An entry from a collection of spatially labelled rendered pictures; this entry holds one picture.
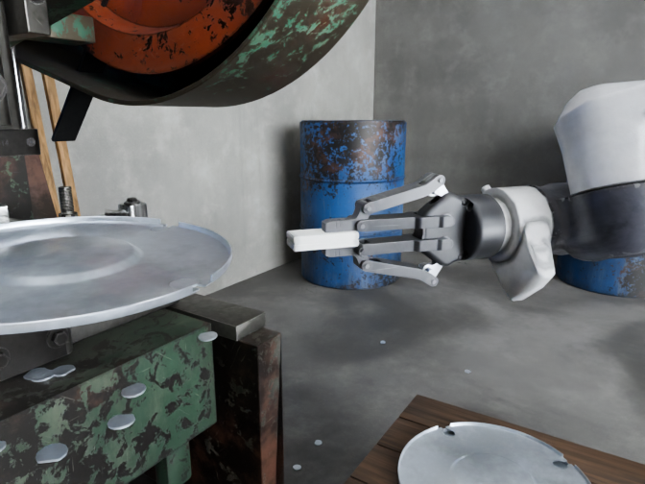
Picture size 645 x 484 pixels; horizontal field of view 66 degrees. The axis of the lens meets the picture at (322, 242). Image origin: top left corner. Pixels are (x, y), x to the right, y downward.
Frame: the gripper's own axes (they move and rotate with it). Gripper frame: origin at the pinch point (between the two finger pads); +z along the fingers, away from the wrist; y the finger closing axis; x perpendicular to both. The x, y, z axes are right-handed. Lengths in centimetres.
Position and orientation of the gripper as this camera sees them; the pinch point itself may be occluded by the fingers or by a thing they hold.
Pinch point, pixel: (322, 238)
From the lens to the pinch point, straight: 51.5
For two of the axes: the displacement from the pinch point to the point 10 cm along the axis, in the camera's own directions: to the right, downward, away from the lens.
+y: 0.1, -9.7, -2.6
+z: -9.5, 0.8, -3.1
